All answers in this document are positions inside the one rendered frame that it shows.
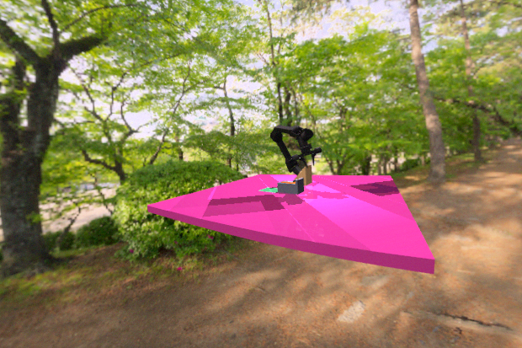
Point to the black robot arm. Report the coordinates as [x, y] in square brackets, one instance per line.
[301, 134]

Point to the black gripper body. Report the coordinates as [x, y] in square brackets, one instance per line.
[316, 150]

